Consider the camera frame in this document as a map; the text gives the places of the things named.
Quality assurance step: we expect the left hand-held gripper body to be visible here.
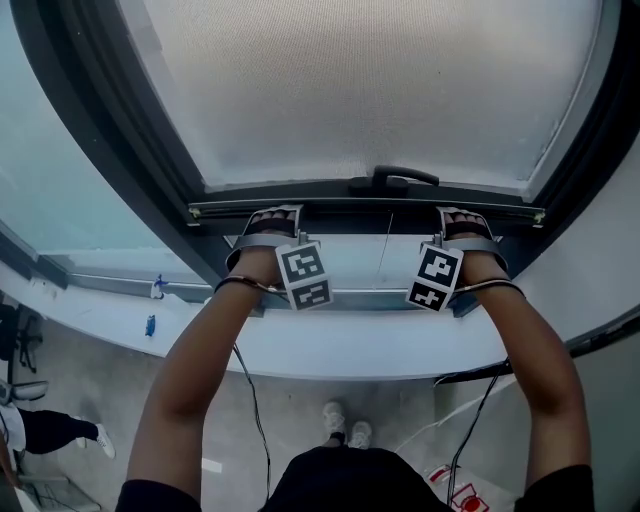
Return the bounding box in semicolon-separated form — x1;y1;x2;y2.
224;232;334;312

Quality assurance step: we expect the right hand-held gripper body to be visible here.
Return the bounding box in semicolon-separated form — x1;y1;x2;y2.
405;234;510;313

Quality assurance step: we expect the person's right forearm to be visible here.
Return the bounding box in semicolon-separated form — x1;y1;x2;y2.
455;282;594;481

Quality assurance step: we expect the person's left forearm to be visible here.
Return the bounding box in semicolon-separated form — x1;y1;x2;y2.
127;279;282;501

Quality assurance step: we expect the white plastic panel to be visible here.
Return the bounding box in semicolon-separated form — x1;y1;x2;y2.
0;259;511;382

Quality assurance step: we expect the dark framed window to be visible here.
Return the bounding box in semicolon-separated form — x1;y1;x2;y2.
0;0;640;321

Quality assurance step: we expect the person's right hand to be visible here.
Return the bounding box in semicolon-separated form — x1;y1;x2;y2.
445;211;512;291

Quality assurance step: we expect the person's left hand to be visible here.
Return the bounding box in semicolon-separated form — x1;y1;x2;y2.
227;209;300;288

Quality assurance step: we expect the clear spray bottle blue trigger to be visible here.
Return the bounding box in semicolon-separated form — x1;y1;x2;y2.
149;273;174;301

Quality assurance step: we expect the person's left white shoe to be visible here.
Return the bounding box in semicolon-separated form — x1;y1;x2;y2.
322;399;347;435

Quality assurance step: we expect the person's white shoe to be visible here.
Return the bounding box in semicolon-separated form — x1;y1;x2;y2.
348;419;374;450
322;399;347;435

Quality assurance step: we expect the person's right white shoe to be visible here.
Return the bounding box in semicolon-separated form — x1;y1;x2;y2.
348;419;374;450

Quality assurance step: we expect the person's black shirt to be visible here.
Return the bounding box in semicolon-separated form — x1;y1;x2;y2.
115;446;595;512

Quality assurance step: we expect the red and white plastic package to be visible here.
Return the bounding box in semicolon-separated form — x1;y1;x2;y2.
427;463;491;512

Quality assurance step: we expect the black office chair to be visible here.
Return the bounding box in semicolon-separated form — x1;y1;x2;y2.
0;302;44;374

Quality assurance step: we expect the grey white rounded device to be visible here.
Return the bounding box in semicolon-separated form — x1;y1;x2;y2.
0;379;50;407

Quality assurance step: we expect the thin pull cord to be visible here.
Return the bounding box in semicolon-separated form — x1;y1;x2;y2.
372;212;396;291

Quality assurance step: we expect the black window handle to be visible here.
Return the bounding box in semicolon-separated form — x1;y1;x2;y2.
348;164;441;197

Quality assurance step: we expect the white floor cable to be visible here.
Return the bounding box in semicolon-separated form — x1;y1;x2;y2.
392;379;506;454

